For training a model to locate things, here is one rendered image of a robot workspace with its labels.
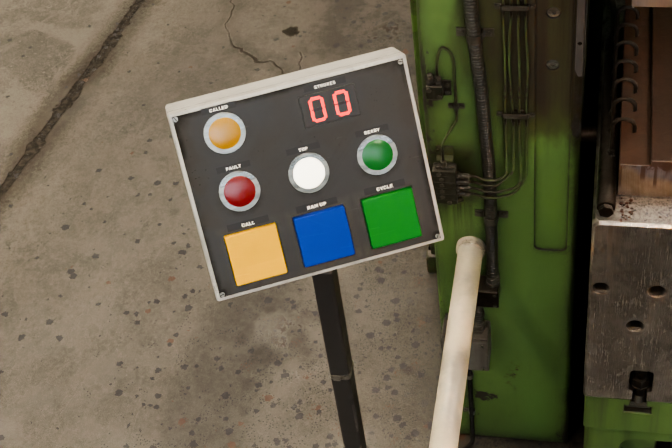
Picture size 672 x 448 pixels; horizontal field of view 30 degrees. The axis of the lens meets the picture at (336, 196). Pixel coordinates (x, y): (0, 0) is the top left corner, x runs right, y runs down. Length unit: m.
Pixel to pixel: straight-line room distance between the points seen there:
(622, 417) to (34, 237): 1.69
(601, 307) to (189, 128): 0.74
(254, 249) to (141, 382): 1.24
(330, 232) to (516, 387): 0.91
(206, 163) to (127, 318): 1.39
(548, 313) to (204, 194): 0.87
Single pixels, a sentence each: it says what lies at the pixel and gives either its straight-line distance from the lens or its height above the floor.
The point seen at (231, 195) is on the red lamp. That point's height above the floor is 1.09.
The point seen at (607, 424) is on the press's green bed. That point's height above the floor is 0.38.
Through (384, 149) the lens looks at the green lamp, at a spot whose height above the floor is 1.10.
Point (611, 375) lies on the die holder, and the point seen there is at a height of 0.54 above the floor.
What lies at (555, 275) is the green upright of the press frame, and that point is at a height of 0.55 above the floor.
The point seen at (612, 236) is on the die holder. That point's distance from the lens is 1.93.
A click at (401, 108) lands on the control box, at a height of 1.14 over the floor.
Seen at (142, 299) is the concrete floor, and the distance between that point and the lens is 3.12.
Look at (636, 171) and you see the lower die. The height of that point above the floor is 0.97.
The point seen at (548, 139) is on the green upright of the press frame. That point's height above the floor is 0.89.
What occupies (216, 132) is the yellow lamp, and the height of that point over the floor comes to 1.17.
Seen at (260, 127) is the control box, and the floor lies 1.16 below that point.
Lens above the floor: 2.31
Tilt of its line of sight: 45 degrees down
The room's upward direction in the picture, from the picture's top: 9 degrees counter-clockwise
